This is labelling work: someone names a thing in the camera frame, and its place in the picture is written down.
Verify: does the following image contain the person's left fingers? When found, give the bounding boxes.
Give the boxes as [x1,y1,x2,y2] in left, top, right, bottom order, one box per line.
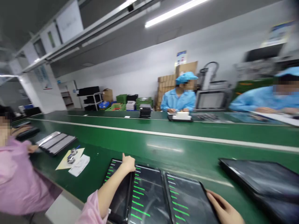
[127,156,137,172]

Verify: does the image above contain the person's left hand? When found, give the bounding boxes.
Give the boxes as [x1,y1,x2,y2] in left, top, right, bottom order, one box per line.
[119,152,137,174]

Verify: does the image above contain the pile of green crates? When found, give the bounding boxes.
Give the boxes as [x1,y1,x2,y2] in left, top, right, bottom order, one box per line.
[104,94,154,111]

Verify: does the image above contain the black tablet with dark screen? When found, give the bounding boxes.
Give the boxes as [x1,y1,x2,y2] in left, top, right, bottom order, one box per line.
[102,158,135,224]

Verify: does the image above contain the person's right hand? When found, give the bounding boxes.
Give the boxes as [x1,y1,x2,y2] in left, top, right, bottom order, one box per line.
[206,189,245,224]

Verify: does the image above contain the small metal part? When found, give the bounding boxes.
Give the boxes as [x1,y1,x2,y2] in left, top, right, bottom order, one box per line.
[67,148,78,164]

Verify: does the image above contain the blue wall poster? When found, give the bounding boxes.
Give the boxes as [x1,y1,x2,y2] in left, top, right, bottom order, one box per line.
[176,50,187,65]

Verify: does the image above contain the black tray of tablets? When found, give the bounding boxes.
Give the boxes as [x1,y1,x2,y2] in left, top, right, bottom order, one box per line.
[36,131,78,157]

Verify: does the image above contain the cardboard box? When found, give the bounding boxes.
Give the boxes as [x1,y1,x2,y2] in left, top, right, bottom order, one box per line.
[102,88,114,102]

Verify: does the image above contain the yellow paper sheet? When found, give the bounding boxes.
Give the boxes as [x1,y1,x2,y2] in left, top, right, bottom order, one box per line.
[55,147,85,171]

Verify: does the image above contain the person's right thumb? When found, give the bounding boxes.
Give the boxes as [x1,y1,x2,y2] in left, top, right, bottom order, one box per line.
[206,189,226,209]

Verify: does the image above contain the white cart with black trays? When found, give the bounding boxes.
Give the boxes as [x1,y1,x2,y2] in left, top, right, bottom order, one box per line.
[76,86,104,111]

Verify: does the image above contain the white paper sheet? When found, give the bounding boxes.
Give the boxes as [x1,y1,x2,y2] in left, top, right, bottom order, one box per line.
[68,154,91,177]

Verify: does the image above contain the white box on black tray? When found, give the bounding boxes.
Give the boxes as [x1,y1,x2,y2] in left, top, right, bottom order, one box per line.
[167,111,194,123]

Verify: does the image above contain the fluorescent ceiling lamp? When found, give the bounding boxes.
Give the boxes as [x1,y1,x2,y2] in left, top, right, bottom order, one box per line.
[145,0,208,28]

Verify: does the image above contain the black tablet with green text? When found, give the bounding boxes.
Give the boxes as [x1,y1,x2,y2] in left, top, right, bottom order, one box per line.
[164,171,221,224]
[127,164,174,224]

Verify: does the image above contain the stack of cardboard cartons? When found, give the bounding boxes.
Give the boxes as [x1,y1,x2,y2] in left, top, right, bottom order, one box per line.
[155,61,198,112]

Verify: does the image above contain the stack of small black trays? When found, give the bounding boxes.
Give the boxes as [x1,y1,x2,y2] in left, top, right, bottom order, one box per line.
[139,104,152,119]

